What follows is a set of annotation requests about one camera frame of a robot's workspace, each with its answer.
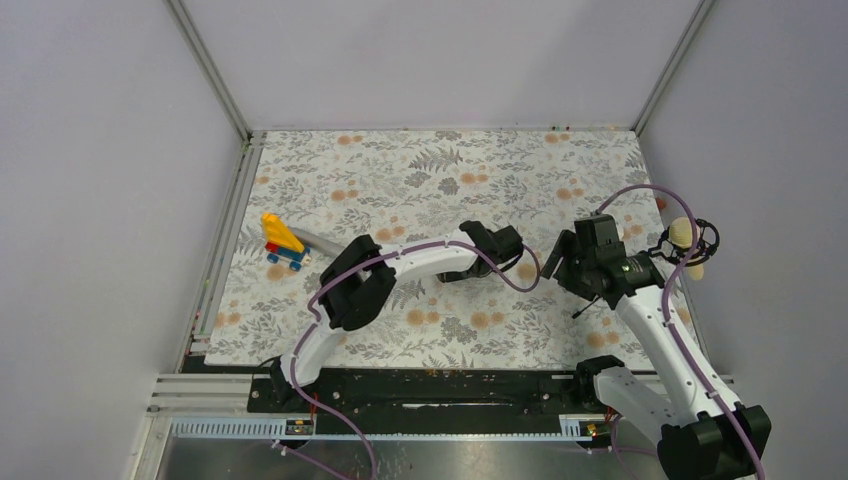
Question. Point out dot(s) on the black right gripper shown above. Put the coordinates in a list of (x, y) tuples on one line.
[(564, 244)]

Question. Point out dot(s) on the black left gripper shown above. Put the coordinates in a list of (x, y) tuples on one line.
[(447, 276)]

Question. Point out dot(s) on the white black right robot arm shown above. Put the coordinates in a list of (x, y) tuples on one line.
[(699, 426)]

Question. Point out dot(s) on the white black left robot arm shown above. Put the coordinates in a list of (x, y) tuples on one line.
[(356, 285)]

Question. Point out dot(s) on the beige foam microphone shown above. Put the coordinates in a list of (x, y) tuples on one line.
[(681, 236)]

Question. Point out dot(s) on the grey cylindrical tool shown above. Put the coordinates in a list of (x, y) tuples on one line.
[(317, 243)]

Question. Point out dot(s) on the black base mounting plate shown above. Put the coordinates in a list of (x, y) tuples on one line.
[(436, 402)]

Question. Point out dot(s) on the floral patterned table mat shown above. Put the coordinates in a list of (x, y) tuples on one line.
[(405, 186)]

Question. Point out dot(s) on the yellow blue toy blocks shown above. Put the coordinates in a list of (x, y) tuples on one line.
[(281, 245)]

